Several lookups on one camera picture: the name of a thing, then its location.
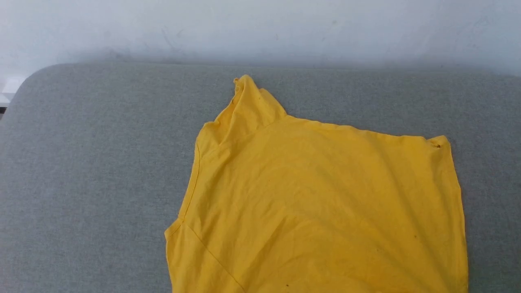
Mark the yellow printed t-shirt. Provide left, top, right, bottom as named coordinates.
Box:
left=164, top=74, right=468, bottom=293

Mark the grey fabric sofa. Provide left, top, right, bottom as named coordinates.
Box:
left=0, top=61, right=521, bottom=293

